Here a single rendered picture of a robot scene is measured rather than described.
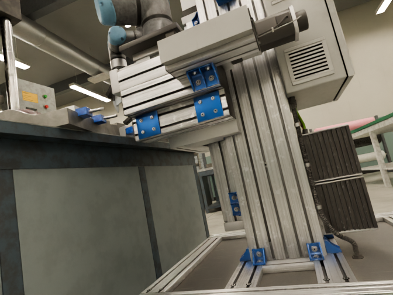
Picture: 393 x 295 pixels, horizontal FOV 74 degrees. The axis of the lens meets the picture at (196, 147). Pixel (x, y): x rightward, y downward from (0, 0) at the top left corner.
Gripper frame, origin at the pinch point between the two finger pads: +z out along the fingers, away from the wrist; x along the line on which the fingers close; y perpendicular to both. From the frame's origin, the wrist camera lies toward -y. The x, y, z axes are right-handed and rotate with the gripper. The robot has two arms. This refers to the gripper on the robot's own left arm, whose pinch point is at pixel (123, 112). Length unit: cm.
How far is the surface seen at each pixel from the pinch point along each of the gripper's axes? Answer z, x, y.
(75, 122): 11.0, -32.5, 10.2
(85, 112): 7.6, -29.3, 11.9
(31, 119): 8.2, -41.6, 0.2
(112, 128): 7.3, -4.5, -3.9
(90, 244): 53, -27, 1
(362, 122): -20, 589, 110
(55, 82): -329, 350, -611
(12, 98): -32, -11, -79
